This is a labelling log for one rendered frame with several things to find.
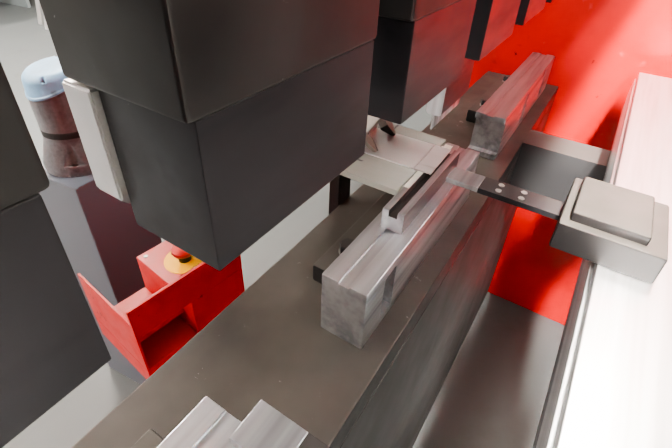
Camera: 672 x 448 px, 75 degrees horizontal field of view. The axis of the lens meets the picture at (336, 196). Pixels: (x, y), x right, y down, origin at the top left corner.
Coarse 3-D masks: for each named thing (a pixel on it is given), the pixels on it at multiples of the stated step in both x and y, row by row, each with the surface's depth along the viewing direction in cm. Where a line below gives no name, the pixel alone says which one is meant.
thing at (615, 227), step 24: (456, 168) 63; (480, 192) 59; (504, 192) 58; (528, 192) 59; (576, 192) 56; (600, 192) 54; (624, 192) 54; (552, 216) 55; (576, 216) 50; (600, 216) 50; (624, 216) 50; (648, 216) 50; (552, 240) 52; (576, 240) 50; (600, 240) 49; (624, 240) 48; (648, 240) 47; (600, 264) 50; (624, 264) 49; (648, 264) 47
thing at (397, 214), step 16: (448, 160) 66; (432, 176) 62; (400, 192) 58; (416, 192) 60; (432, 192) 62; (384, 208) 55; (400, 208) 57; (416, 208) 58; (384, 224) 57; (400, 224) 55
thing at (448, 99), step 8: (464, 64) 55; (472, 64) 59; (464, 72) 57; (456, 80) 55; (464, 80) 58; (448, 88) 53; (456, 88) 56; (464, 88) 59; (440, 96) 53; (448, 96) 54; (456, 96) 57; (432, 104) 54; (440, 104) 54; (448, 104) 56; (456, 104) 62; (432, 112) 55; (440, 112) 54; (448, 112) 60; (432, 120) 55; (440, 120) 58
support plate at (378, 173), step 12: (396, 132) 73; (408, 132) 73; (420, 132) 73; (444, 144) 71; (372, 156) 66; (348, 168) 63; (360, 168) 63; (372, 168) 63; (384, 168) 63; (396, 168) 63; (408, 168) 63; (360, 180) 61; (372, 180) 60; (384, 180) 61; (396, 180) 61; (408, 180) 61; (396, 192) 59
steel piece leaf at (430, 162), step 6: (432, 150) 68; (438, 150) 68; (444, 150) 68; (450, 150) 68; (426, 156) 66; (432, 156) 66; (438, 156) 66; (444, 156) 66; (420, 162) 64; (426, 162) 65; (432, 162) 65; (438, 162) 65; (414, 168) 63; (420, 168) 63; (426, 168) 63; (432, 168) 63
